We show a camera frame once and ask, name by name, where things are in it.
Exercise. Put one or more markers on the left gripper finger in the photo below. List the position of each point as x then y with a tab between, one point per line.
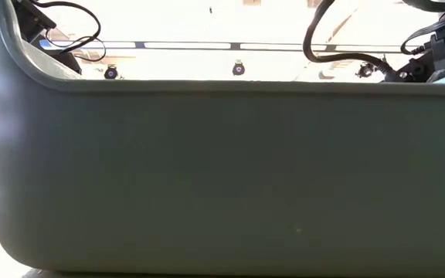
70	62

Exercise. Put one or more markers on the long segmented horizontal rail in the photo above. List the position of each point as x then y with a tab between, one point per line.
235	46

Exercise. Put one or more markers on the dark slate plastic bin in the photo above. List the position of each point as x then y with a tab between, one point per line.
222	173

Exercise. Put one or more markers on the black irregular object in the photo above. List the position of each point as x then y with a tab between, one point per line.
365	70

